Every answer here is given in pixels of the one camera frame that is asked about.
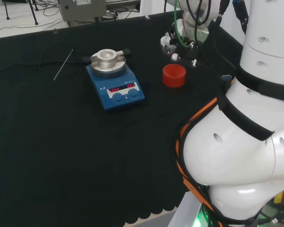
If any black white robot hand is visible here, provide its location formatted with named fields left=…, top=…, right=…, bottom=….
left=160, top=19, right=209, bottom=68

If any clear round-bottom flask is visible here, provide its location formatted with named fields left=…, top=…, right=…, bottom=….
left=162, top=43, right=177, bottom=57

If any blue base heater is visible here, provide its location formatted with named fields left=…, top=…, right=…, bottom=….
left=82, top=48, right=146, bottom=112

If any grey equipment box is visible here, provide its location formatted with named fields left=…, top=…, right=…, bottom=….
left=58, top=0, right=107, bottom=23

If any thin metal probe rod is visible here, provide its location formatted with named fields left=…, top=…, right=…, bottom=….
left=53, top=48, right=75, bottom=81

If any black tripod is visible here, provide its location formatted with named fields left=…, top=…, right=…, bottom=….
left=1, top=0, right=40, bottom=26

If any black cloth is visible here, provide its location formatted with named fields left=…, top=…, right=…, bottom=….
left=0, top=9, right=245, bottom=224

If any green cable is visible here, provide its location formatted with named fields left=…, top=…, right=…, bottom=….
left=173, top=0, right=193, bottom=49

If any red ring flask stand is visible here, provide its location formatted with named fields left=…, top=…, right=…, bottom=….
left=162, top=63, right=187, bottom=89

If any orange cable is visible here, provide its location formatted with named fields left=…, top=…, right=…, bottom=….
left=176, top=79, right=235, bottom=227

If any black heater power cable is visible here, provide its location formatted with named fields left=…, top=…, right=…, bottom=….
left=0, top=56, right=89, bottom=75

